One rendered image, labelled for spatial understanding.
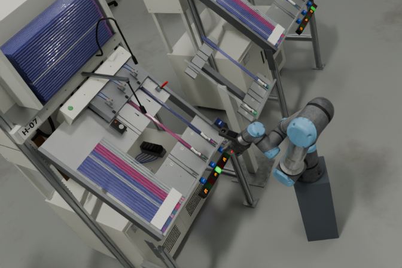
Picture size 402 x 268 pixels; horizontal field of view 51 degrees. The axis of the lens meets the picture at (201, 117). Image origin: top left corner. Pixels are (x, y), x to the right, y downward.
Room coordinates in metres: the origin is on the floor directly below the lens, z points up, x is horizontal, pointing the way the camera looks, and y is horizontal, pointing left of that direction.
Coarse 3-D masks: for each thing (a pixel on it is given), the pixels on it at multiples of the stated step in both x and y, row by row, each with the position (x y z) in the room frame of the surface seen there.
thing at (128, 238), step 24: (168, 144) 1.92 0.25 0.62; (72, 192) 1.86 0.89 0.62; (192, 192) 1.81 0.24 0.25; (72, 216) 1.74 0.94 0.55; (96, 216) 1.60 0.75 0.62; (120, 216) 1.53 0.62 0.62; (192, 216) 1.74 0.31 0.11; (96, 240) 1.73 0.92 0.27; (120, 240) 1.50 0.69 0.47; (144, 240) 1.48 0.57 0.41; (168, 240) 1.57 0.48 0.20
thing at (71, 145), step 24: (144, 96) 1.85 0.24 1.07; (168, 96) 1.87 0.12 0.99; (96, 120) 1.71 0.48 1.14; (120, 120) 1.72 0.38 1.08; (144, 120) 1.73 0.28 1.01; (48, 144) 1.58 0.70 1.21; (72, 144) 1.59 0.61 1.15; (96, 144) 1.60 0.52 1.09; (120, 144) 1.61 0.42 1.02; (72, 168) 1.49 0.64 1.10
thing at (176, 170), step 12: (192, 120) 1.76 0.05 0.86; (192, 132) 1.70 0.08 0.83; (204, 132) 1.70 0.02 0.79; (216, 132) 1.71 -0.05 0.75; (180, 144) 1.63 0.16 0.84; (192, 144) 1.64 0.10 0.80; (204, 144) 1.64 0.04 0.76; (216, 144) 1.65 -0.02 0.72; (168, 156) 1.57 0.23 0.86; (180, 156) 1.58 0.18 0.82; (192, 156) 1.58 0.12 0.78; (204, 156) 1.58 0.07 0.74; (168, 168) 1.52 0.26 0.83; (180, 168) 1.52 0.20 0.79; (192, 168) 1.52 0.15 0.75; (168, 180) 1.46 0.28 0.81; (180, 180) 1.47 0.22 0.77; (192, 180) 1.47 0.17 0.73; (180, 192) 1.41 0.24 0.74; (156, 228) 1.26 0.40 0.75
